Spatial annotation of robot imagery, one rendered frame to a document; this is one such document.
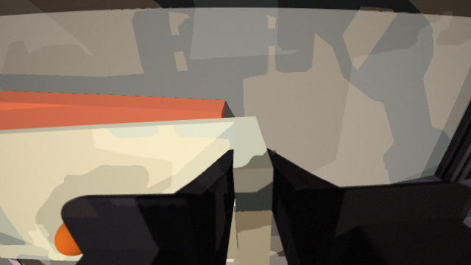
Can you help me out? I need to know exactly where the orange ball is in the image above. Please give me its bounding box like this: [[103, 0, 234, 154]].
[[54, 223, 82, 256]]

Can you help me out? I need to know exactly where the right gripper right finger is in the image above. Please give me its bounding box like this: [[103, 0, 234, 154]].
[[267, 148, 471, 265]]

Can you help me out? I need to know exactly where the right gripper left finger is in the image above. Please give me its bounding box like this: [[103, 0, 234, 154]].
[[61, 149, 235, 265]]

